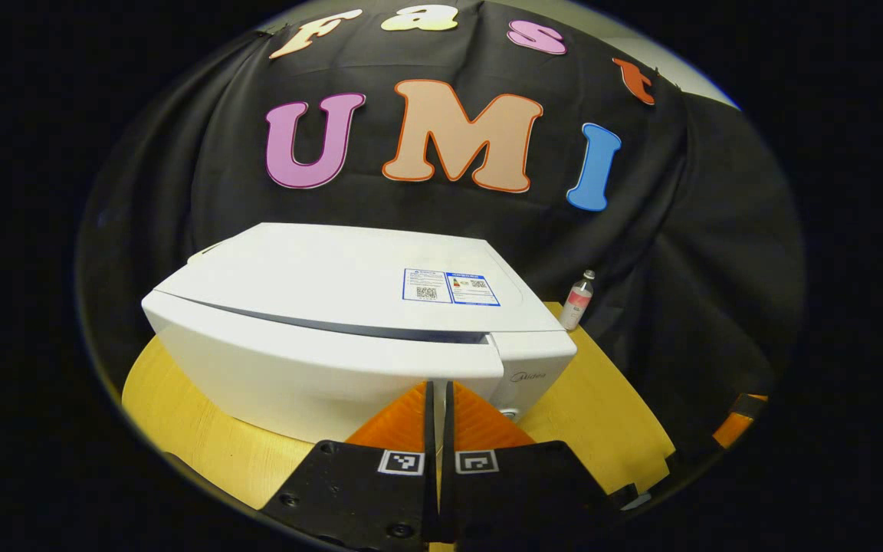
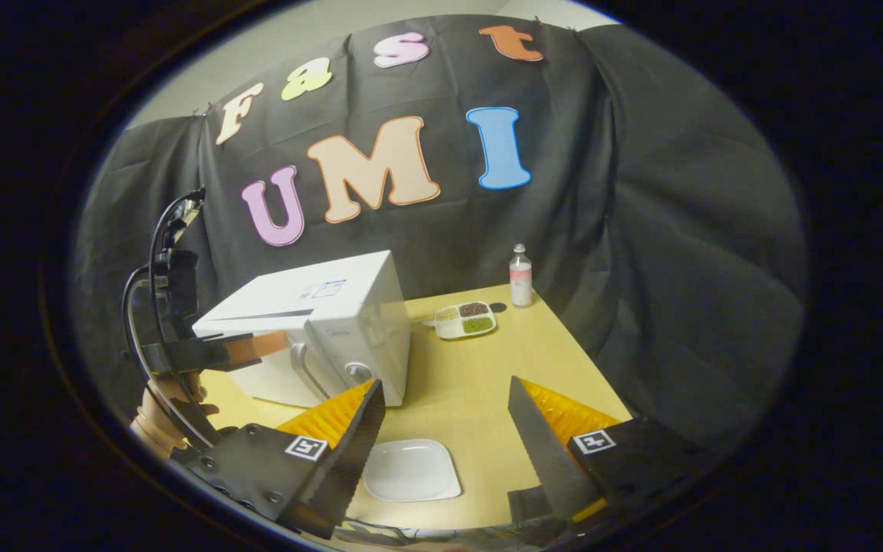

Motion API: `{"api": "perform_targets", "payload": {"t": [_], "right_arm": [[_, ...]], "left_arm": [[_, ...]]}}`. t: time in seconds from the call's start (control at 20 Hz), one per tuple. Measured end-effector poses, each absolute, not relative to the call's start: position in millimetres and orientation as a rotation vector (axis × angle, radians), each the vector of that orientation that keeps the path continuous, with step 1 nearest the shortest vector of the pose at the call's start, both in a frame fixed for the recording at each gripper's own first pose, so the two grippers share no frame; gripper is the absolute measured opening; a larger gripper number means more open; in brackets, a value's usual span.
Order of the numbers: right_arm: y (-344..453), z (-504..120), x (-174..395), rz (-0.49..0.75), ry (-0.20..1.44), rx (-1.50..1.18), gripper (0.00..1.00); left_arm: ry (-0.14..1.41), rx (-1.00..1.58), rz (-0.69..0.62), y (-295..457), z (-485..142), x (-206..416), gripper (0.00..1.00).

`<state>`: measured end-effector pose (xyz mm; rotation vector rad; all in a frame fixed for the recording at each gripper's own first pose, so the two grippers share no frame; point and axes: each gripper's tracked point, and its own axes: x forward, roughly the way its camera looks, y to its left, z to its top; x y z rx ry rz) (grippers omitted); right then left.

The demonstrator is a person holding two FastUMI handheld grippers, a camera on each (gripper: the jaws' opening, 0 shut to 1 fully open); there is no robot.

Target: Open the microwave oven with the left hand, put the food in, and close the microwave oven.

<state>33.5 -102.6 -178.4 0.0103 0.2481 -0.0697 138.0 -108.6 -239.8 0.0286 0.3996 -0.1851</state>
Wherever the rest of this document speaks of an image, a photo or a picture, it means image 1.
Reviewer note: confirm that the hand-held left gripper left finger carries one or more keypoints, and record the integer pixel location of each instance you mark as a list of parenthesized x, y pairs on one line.
[(429, 429)]

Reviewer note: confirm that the white microwave oven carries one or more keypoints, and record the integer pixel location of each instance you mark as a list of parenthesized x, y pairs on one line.
[(334, 284)]

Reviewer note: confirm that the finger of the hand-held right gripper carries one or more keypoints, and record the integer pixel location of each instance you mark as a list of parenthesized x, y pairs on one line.
[(733, 429)]

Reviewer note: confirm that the small clear bottle pink label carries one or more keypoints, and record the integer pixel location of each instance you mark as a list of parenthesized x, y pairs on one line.
[(576, 307)]

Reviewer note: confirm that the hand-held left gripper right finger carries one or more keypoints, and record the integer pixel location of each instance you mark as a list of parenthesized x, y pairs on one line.
[(449, 429)]

